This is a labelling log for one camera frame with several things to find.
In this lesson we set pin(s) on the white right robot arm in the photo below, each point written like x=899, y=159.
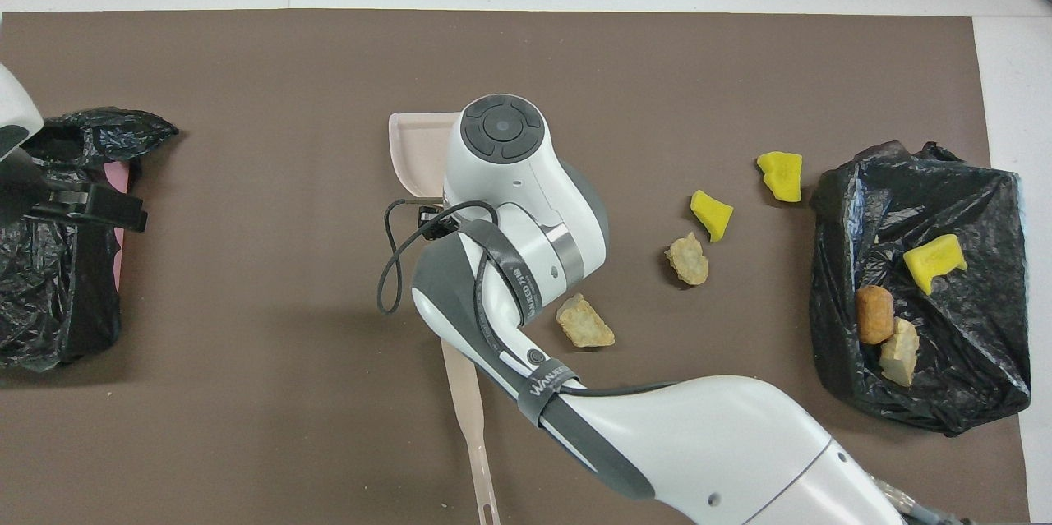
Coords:
x=501, y=131

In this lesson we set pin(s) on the pink plastic bin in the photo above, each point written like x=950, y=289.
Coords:
x=117, y=173

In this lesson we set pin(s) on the beige brush black bristles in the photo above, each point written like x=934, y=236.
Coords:
x=464, y=393

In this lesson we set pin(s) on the brown round bread roll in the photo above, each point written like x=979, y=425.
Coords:
x=874, y=315

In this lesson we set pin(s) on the beige plastic dustpan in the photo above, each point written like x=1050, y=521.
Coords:
x=415, y=147

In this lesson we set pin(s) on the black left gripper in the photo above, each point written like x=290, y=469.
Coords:
x=70, y=198

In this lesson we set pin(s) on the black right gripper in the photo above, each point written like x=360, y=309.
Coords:
x=434, y=221

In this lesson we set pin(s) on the wedge yellow sponge piece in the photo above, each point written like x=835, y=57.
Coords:
x=712, y=214

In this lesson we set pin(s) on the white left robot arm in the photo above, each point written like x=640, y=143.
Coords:
x=12, y=110

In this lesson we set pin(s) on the orange white striped bread piece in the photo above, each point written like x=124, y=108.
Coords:
x=900, y=352

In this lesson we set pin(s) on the large beige crumbly chunk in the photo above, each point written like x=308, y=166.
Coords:
x=583, y=326

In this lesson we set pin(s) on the notched yellow sponge piece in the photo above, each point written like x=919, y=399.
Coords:
x=782, y=178

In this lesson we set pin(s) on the black trash bag liner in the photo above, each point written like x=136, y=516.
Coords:
x=49, y=303
x=970, y=361

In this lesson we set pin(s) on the small beige crumbly chunk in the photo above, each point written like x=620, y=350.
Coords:
x=687, y=260

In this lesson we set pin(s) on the brown table mat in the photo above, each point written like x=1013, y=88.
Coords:
x=246, y=426

